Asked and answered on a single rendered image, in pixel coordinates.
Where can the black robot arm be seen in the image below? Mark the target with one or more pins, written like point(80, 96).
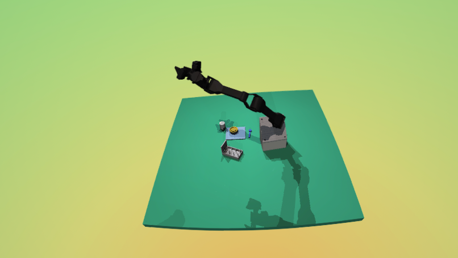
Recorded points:
point(215, 87)

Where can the white cylinder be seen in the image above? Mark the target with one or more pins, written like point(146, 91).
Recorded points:
point(222, 125)

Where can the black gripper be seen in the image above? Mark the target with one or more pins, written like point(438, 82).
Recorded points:
point(184, 72)

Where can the grey dish rack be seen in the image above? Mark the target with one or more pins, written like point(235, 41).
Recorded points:
point(231, 151)

